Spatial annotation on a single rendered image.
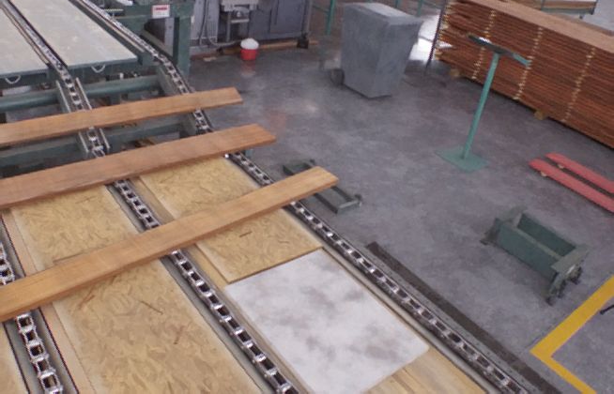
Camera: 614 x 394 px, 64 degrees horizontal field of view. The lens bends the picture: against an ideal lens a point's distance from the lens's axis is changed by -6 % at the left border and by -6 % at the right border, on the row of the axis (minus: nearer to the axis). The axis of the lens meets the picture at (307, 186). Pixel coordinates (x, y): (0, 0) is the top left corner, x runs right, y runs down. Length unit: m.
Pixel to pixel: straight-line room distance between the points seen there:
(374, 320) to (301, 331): 0.28
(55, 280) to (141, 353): 0.42
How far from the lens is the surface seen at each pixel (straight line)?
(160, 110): 2.98
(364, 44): 5.96
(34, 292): 1.92
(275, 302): 1.90
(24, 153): 2.87
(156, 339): 1.77
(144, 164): 2.55
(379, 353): 1.83
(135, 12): 5.12
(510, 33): 7.20
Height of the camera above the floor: 2.17
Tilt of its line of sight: 31 degrees down
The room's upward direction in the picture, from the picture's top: 10 degrees clockwise
